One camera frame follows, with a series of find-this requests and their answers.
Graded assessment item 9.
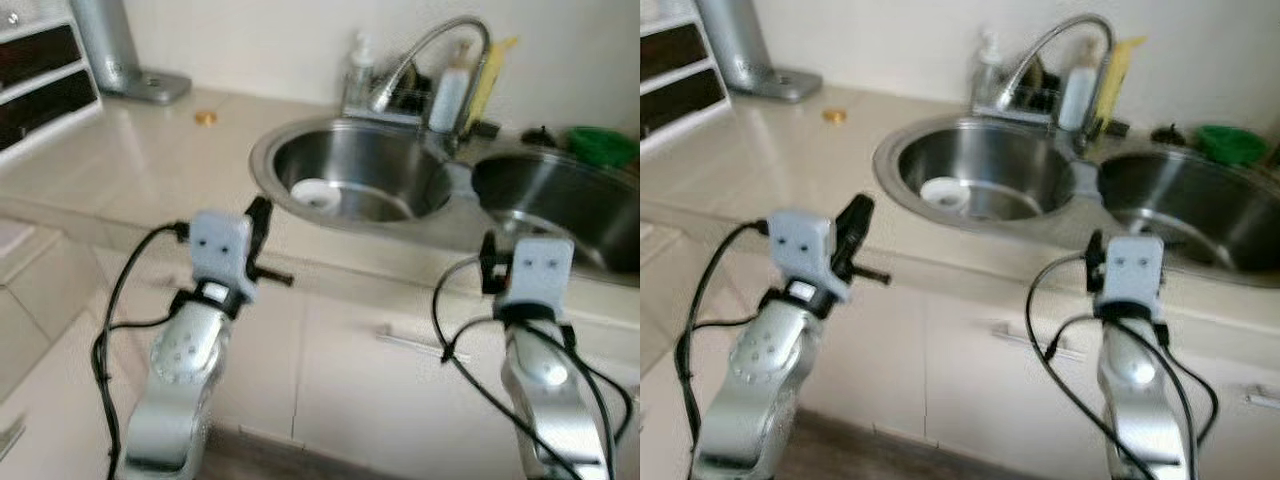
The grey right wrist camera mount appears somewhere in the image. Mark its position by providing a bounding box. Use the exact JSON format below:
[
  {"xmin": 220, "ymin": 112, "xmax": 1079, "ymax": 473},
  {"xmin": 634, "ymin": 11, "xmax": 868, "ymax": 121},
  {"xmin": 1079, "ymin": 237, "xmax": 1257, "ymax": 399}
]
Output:
[
  {"xmin": 497, "ymin": 237, "xmax": 576, "ymax": 313},
  {"xmin": 1097, "ymin": 235, "xmax": 1166, "ymax": 311}
]

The clear pump soap bottle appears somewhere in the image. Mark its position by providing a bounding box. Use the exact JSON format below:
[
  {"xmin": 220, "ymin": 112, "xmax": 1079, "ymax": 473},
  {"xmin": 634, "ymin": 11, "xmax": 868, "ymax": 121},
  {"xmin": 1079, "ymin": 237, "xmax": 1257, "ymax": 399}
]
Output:
[
  {"xmin": 345, "ymin": 30, "xmax": 379, "ymax": 109},
  {"xmin": 972, "ymin": 27, "xmax": 1005, "ymax": 104}
]

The yellow cleaning cloth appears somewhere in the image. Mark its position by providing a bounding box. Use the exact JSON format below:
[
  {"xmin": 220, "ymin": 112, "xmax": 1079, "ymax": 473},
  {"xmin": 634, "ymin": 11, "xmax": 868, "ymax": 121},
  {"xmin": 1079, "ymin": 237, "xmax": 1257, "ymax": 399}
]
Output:
[
  {"xmin": 465, "ymin": 36, "xmax": 521, "ymax": 131},
  {"xmin": 1095, "ymin": 36, "xmax": 1149, "ymax": 131}
]

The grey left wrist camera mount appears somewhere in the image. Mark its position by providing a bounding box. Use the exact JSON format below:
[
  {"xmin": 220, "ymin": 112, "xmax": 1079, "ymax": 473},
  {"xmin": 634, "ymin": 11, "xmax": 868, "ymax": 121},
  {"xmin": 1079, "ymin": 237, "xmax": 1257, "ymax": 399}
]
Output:
[
  {"xmin": 188, "ymin": 210, "xmax": 259, "ymax": 303},
  {"xmin": 768, "ymin": 210, "xmax": 853, "ymax": 304}
]

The beige kitchen base cabinet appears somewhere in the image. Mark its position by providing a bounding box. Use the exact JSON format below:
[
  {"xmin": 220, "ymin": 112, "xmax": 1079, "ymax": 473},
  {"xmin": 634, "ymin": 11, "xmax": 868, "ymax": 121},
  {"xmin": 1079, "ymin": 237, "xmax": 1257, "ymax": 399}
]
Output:
[
  {"xmin": 640, "ymin": 215, "xmax": 1280, "ymax": 480},
  {"xmin": 0, "ymin": 215, "xmax": 641, "ymax": 480}
]

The chrome curved faucet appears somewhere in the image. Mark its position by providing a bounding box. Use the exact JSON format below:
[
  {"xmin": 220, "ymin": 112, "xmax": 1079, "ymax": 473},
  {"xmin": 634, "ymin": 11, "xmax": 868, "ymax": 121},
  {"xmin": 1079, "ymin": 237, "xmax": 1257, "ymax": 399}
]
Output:
[
  {"xmin": 342, "ymin": 14, "xmax": 494, "ymax": 156},
  {"xmin": 968, "ymin": 12, "xmax": 1117, "ymax": 156}
]

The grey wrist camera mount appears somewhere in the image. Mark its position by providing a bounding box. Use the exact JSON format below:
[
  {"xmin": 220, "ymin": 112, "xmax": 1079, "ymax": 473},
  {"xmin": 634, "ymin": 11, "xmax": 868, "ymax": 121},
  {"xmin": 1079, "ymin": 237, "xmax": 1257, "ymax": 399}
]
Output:
[
  {"xmin": 497, "ymin": 237, "xmax": 576, "ymax": 313},
  {"xmin": 188, "ymin": 210, "xmax": 259, "ymax": 303},
  {"xmin": 768, "ymin": 210, "xmax": 853, "ymax": 304},
  {"xmin": 1097, "ymin": 235, "xmax": 1166, "ymax": 311}
]

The green plastic bowl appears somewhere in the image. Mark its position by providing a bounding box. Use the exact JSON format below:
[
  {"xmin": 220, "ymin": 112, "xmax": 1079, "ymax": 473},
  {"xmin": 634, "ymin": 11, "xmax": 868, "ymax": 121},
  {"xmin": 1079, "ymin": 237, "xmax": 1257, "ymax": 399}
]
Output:
[
  {"xmin": 567, "ymin": 126, "xmax": 639, "ymax": 169},
  {"xmin": 1195, "ymin": 124, "xmax": 1269, "ymax": 167}
]

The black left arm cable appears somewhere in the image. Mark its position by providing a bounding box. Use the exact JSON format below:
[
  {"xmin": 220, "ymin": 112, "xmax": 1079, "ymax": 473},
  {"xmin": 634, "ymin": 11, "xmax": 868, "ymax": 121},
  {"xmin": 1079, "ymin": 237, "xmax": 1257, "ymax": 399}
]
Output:
[
  {"xmin": 90, "ymin": 222, "xmax": 193, "ymax": 480},
  {"xmin": 674, "ymin": 220, "xmax": 771, "ymax": 471}
]

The black wire sink caddy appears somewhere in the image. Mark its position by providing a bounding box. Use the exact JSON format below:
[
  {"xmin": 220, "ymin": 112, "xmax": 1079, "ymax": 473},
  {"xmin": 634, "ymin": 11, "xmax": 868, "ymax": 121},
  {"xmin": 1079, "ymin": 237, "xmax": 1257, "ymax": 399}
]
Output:
[
  {"xmin": 385, "ymin": 78, "xmax": 441, "ymax": 119},
  {"xmin": 1010, "ymin": 78, "xmax": 1063, "ymax": 116}
]

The black right arm short cable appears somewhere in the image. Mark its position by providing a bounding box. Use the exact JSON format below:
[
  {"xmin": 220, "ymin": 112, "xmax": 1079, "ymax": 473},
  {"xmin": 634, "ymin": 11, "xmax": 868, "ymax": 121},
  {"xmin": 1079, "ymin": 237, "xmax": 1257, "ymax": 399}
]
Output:
[
  {"xmin": 1115, "ymin": 318, "xmax": 1221, "ymax": 480},
  {"xmin": 520, "ymin": 318, "xmax": 637, "ymax": 480}
]

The grey metal appliance stand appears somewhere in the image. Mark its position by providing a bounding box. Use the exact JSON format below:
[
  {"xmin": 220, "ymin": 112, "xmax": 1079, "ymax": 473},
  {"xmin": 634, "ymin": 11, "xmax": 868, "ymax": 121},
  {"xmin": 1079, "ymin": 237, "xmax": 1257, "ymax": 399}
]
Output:
[
  {"xmin": 694, "ymin": 0, "xmax": 824, "ymax": 105},
  {"xmin": 68, "ymin": 0, "xmax": 193, "ymax": 107}
]

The white dark drawer unit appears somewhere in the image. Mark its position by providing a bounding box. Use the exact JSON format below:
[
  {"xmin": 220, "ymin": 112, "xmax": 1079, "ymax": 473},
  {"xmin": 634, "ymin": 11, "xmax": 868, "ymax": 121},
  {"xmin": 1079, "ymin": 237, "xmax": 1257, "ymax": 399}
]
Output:
[
  {"xmin": 640, "ymin": 12, "xmax": 730, "ymax": 153},
  {"xmin": 0, "ymin": 12, "xmax": 103, "ymax": 166}
]

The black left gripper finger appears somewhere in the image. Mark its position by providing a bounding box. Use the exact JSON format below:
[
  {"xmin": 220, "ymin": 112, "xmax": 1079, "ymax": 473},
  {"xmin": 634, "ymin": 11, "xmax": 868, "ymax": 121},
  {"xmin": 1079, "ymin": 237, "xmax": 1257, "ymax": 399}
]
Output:
[
  {"xmin": 838, "ymin": 194, "xmax": 876, "ymax": 251},
  {"xmin": 247, "ymin": 196, "xmax": 274, "ymax": 251}
]

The stainless steel double sink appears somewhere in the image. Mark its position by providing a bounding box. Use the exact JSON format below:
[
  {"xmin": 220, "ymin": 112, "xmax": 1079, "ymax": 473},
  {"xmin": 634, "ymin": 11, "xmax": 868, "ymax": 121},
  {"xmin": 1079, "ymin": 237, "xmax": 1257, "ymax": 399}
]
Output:
[
  {"xmin": 872, "ymin": 112, "xmax": 1280, "ymax": 288},
  {"xmin": 248, "ymin": 113, "xmax": 641, "ymax": 288}
]

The white bowl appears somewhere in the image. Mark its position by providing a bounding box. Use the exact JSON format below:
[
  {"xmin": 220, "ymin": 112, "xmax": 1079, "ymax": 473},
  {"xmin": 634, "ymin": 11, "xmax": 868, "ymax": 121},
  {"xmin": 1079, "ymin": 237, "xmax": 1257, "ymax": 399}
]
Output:
[
  {"xmin": 290, "ymin": 178, "xmax": 347, "ymax": 212},
  {"xmin": 919, "ymin": 176, "xmax": 972, "ymax": 212}
]

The white dish soap bottle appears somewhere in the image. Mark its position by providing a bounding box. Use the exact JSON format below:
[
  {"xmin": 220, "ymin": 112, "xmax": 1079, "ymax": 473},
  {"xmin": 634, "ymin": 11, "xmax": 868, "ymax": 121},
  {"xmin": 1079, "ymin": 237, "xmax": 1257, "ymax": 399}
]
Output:
[
  {"xmin": 430, "ymin": 42, "xmax": 473, "ymax": 134},
  {"xmin": 1058, "ymin": 40, "xmax": 1099, "ymax": 133}
]

